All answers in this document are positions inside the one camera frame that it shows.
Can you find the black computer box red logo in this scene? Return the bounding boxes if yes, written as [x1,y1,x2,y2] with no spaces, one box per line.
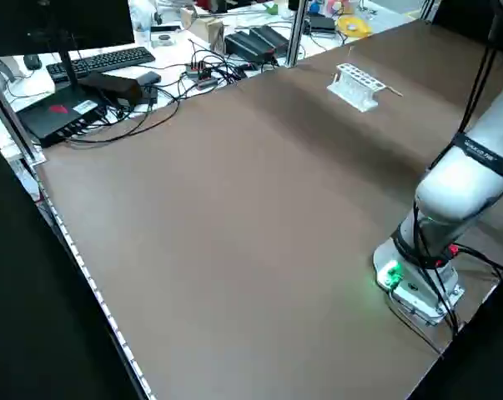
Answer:
[16,85,110,149]

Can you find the white test tube rack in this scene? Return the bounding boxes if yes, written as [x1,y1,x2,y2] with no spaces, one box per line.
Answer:
[326,62,387,114]

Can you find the aluminium frame post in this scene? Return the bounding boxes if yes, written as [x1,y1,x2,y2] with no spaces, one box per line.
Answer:
[0,62,48,166]
[284,0,309,68]

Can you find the black keyboard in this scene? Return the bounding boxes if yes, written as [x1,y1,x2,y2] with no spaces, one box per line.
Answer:
[45,46,157,83]

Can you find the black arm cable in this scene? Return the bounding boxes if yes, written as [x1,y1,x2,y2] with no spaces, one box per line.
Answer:
[459,39,500,134]

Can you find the usb hub red plugs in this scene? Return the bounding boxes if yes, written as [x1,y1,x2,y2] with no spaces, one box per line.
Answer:
[185,61,219,87]

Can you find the black flat device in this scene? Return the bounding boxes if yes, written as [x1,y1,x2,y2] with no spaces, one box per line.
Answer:
[308,15,337,33]

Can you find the black base cable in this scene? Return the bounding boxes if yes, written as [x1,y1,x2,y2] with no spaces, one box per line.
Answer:
[453,244,503,281]

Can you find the black computer monitor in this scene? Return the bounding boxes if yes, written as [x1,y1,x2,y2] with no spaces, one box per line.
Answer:
[0,0,136,91]

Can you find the black power brick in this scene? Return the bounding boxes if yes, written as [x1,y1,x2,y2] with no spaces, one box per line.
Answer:
[78,72,144,108]

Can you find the cardboard box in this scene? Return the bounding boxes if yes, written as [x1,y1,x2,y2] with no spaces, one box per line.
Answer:
[179,7,226,46]

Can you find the small dark grey box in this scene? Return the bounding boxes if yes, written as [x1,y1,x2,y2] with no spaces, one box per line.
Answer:
[136,70,163,87]

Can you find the black desk cable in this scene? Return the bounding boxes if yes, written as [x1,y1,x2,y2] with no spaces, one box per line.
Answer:
[65,89,181,145]

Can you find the yellow plastic container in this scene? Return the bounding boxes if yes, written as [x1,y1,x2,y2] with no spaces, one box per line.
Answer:
[336,14,374,40]

